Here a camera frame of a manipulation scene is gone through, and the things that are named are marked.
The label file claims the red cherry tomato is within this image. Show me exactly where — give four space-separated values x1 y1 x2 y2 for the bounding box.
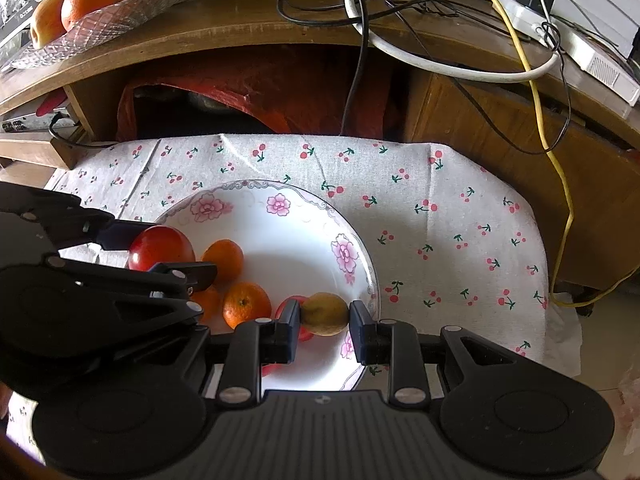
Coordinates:
260 294 317 378

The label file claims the large red tomato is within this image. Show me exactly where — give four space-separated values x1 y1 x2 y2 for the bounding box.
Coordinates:
128 226 195 271

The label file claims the orange mandarin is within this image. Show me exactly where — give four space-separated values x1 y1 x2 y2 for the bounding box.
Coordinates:
190 286 221 325
201 238 244 285
222 282 271 330

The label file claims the tan longan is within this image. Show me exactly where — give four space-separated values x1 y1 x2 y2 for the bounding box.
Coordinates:
300 292 349 337

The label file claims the white floral-rim plate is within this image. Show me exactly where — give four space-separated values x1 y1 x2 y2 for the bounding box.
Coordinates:
131 180 381 391

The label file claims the white cherry-print tablecloth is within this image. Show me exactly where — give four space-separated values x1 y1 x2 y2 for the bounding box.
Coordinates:
49 134 582 377

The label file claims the glass fruit bowl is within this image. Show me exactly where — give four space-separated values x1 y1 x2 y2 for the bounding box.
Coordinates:
1 0 180 72

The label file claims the yellow apple in bowl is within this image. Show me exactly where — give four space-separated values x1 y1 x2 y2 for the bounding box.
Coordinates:
29 0 66 50

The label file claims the red cloth under desk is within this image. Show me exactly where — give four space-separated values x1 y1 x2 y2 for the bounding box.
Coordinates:
116 44 410 142

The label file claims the wooden curved desk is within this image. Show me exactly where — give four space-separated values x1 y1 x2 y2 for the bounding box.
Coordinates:
1 0 639 288

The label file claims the white power strip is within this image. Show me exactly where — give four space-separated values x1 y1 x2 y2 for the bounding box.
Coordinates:
498 0 639 106

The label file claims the yellow cable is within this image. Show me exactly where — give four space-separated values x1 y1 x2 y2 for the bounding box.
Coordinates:
382 0 640 309

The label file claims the white thick cable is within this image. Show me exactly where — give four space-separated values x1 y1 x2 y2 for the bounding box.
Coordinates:
342 0 561 85

